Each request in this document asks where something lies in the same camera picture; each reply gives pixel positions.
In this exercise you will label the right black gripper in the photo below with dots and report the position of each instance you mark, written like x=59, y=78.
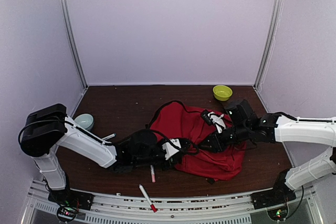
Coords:
x=217, y=145

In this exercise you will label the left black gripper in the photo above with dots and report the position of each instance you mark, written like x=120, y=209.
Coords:
x=171, y=164

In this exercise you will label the pink capped white marker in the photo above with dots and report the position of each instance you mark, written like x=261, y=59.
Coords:
x=153, y=178

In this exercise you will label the red capped white marker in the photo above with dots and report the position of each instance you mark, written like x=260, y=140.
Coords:
x=148, y=199

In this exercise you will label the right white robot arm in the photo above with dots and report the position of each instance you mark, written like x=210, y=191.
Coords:
x=281, y=127

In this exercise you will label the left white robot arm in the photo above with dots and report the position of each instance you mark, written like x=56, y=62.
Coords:
x=51, y=127

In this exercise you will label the teal capped white marker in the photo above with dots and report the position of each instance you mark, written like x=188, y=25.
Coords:
x=109, y=137

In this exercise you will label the lime green bowl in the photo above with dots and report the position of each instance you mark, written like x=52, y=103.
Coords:
x=222, y=93

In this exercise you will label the pale blue ceramic bowl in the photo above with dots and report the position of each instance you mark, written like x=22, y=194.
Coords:
x=86, y=121

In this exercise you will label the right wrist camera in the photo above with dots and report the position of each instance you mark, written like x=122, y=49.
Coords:
x=211, y=118

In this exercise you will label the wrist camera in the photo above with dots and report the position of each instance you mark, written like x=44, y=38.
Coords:
x=171, y=148
x=211, y=118

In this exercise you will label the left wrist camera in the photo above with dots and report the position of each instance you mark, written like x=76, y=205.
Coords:
x=171, y=148

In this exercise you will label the front aluminium rail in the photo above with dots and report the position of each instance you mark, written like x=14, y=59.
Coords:
x=234, y=208

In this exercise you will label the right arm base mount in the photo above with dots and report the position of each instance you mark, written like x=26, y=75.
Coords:
x=274, y=201

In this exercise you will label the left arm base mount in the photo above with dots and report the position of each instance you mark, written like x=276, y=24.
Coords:
x=70, y=203

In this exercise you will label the right aluminium frame post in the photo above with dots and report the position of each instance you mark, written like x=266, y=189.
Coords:
x=269, y=44

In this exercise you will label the aluminium frame post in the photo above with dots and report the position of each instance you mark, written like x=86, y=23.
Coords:
x=72, y=44
x=269, y=44

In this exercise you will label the left aluminium frame post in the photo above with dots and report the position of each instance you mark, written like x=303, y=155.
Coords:
x=72, y=44

